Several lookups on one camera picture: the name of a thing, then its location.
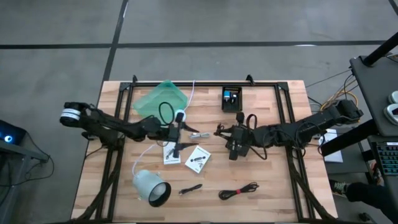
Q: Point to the black slotted plastic basket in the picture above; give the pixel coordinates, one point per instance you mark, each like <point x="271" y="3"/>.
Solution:
<point x="247" y="152"/>
<point x="231" y="107"/>

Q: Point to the black computer keyboard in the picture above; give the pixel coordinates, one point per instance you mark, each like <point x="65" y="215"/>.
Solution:
<point x="387" y="158"/>

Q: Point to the small silver grey adapter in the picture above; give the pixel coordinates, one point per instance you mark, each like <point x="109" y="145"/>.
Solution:
<point x="234" y="96"/>

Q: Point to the black slanted pole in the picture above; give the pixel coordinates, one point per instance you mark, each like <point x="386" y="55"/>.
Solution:
<point x="381" y="51"/>

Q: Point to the round white inline switch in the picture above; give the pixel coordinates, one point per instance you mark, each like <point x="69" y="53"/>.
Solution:
<point x="184" y="116"/>

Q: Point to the person's leg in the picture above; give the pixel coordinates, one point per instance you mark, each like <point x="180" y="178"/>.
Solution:
<point x="370" y="194"/>

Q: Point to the black metal table frame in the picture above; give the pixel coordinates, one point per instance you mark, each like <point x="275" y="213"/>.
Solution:
<point x="211" y="84"/>

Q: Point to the black desk leg bar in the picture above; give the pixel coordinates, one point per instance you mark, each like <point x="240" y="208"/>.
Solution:
<point x="348" y="140"/>

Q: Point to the small blue adapter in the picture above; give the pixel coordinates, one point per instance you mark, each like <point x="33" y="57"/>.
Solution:
<point x="227" y="94"/>

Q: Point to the computer case with blue light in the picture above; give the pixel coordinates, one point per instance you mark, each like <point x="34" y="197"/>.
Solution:
<point x="12" y="133"/>

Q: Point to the white instruction booklet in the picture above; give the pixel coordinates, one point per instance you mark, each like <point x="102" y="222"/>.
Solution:
<point x="169" y="157"/>
<point x="197" y="159"/>

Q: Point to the person's shoe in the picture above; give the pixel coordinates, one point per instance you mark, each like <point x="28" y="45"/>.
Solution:
<point x="339" y="187"/>

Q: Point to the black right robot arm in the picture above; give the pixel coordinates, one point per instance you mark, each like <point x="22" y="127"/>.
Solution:
<point x="311" y="124"/>

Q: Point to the grey metal stand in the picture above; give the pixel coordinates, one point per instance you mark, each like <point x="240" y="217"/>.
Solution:
<point x="18" y="151"/>

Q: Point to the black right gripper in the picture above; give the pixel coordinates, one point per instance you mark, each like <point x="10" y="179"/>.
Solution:
<point x="237" y="137"/>

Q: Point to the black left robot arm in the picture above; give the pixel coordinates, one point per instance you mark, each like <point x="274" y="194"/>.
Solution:
<point x="102" y="123"/>

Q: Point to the translucent teal plastic bin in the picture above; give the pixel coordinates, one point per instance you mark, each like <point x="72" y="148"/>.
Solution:
<point x="149" y="102"/>

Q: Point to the white rounded desk device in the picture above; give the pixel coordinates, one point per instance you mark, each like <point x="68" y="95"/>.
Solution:
<point x="392" y="113"/>
<point x="394" y="97"/>

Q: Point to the white paper sheet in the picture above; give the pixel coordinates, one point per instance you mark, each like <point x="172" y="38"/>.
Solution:
<point x="334" y="157"/>

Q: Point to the dark grey desk top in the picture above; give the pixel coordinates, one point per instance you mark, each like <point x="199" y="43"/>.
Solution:
<point x="376" y="87"/>

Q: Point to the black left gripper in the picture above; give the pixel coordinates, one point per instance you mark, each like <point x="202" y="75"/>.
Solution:
<point x="177" y="137"/>

